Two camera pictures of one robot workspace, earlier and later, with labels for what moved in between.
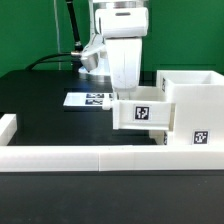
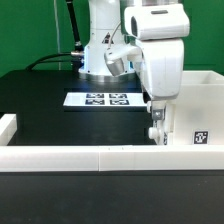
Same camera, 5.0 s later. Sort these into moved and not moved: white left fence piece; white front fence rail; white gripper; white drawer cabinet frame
Moved: white gripper
Not moved: white left fence piece; white front fence rail; white drawer cabinet frame
